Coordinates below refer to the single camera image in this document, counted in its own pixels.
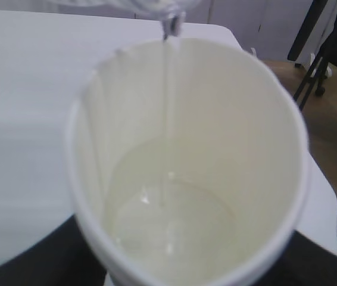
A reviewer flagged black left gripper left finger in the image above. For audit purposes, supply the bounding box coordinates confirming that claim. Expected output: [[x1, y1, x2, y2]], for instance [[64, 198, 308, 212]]
[[0, 216, 107, 285]]

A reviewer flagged white paper cup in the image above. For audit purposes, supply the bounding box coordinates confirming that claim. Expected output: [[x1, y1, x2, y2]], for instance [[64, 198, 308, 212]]
[[65, 38, 310, 285]]

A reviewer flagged black tripod stand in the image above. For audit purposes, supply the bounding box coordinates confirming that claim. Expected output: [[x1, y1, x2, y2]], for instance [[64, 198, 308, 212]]
[[288, 1, 337, 110]]

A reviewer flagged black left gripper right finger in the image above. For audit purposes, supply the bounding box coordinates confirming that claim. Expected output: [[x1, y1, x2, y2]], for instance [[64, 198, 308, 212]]
[[270, 231, 337, 285]]

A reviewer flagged clear water bottle green label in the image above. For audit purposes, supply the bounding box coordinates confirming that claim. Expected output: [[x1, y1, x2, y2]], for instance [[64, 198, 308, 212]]
[[52, 0, 201, 41]]

